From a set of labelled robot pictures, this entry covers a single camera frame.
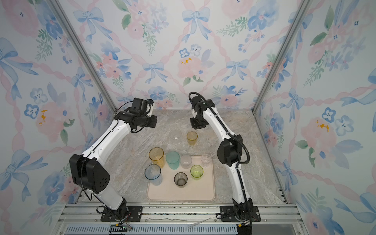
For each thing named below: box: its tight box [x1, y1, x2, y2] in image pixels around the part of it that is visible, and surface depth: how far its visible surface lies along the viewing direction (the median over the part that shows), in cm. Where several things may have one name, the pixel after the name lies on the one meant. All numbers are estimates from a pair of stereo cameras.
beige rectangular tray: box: [146, 155, 216, 202], surface depth 83 cm
